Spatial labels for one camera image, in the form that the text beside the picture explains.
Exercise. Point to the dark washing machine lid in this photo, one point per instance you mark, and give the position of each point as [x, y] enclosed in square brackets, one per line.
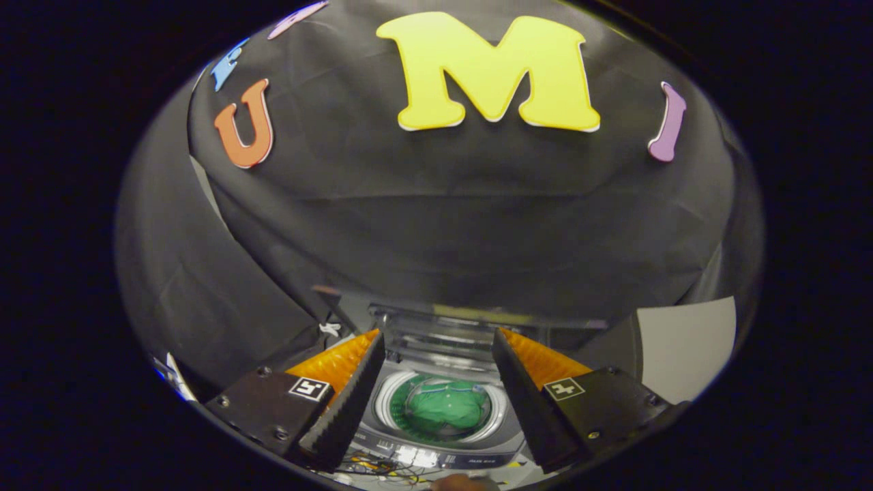
[443, 341]

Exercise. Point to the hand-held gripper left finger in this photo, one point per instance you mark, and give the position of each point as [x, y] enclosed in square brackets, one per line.
[344, 409]

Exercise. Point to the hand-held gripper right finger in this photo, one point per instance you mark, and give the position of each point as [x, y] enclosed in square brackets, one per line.
[532, 409]

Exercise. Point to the black backdrop cloth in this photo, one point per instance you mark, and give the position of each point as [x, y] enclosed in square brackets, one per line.
[443, 225]

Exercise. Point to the grey washing machine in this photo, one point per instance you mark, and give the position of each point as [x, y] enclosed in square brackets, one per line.
[443, 451]

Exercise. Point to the white and blue object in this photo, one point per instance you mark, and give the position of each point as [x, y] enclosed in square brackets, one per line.
[170, 375]

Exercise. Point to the green polo shirt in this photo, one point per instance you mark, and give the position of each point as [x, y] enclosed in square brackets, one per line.
[443, 409]

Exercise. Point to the beige cabinet with dark top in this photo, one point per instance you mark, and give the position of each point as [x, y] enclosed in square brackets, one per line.
[689, 348]

